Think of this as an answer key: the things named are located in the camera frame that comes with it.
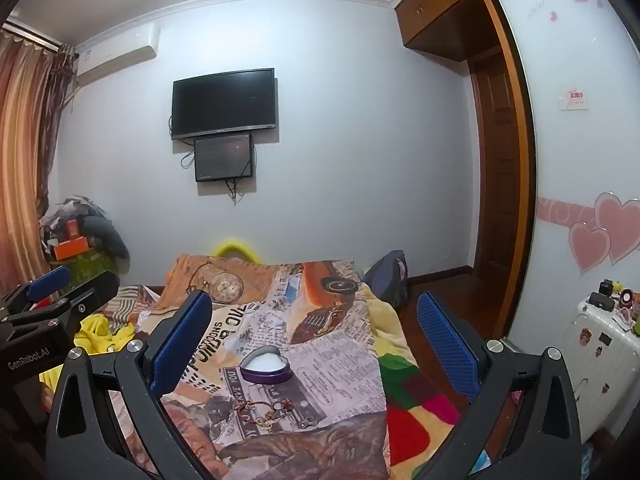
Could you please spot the white suitcase with stickers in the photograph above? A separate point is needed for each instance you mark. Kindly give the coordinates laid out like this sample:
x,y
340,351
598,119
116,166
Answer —
x,y
600,360

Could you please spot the black wall television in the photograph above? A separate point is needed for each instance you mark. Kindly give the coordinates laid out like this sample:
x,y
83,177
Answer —
x,y
225,102

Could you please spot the small black monitor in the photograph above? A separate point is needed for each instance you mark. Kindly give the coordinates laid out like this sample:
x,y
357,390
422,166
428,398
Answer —
x,y
222,157

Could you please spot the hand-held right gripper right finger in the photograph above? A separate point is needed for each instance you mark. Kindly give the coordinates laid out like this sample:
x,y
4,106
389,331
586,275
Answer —
x,y
445,345

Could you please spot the white air conditioner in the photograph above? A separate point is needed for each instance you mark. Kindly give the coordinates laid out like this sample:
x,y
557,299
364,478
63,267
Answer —
x,y
115,60

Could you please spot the small black device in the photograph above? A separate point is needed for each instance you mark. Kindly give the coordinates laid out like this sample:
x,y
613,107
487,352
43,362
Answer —
x,y
602,299

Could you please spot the orange box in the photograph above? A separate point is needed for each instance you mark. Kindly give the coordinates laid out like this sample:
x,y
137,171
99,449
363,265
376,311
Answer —
x,y
72,249

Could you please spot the pile of mixed jewelry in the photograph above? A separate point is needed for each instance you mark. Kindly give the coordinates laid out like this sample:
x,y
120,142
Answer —
x,y
280,412

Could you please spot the white wardrobe door with hearts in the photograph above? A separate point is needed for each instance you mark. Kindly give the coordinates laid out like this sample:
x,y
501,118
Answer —
x,y
575,160

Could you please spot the yellow plastic chair back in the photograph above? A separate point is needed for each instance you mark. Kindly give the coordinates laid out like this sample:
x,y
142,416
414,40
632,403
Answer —
x,y
230,247

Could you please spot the brown wooden door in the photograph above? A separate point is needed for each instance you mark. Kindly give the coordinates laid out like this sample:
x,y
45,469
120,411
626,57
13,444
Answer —
x,y
492,170

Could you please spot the pink white card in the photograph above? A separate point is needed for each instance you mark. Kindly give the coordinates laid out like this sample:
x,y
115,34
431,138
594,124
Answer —
x,y
575,99

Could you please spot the striped orange curtain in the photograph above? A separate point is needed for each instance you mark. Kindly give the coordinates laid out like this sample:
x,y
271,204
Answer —
x,y
25,160

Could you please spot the purple heart-shaped tin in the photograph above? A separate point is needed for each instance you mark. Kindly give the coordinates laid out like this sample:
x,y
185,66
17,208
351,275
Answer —
x,y
262,377

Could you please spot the colourful fleece blanket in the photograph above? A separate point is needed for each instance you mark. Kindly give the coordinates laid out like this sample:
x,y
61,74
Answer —
x,y
415,410

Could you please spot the grey cushion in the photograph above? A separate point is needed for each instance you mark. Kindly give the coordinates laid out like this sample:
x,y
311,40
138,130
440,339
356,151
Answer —
x,y
110,240

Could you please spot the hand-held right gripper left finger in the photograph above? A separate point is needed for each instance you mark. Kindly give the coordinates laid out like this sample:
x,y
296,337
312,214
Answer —
x,y
182,345

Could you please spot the yellow garment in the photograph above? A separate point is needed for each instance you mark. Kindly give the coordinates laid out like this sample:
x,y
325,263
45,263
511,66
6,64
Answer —
x,y
100,330

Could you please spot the dark blue backpack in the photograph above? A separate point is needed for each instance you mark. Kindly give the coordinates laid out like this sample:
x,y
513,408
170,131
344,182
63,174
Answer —
x,y
387,275

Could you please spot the newspaper print blanket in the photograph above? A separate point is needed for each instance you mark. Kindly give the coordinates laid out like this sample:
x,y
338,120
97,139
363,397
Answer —
x,y
325,360

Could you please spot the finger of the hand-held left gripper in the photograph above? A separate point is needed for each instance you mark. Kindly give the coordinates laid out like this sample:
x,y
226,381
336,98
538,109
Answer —
x,y
95,290
47,282

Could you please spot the wooden overhead cabinet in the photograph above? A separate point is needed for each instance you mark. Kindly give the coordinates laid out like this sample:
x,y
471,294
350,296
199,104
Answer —
x,y
420,10

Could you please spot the heap of clothes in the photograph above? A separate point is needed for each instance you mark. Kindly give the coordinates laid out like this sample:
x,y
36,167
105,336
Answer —
x,y
70,212

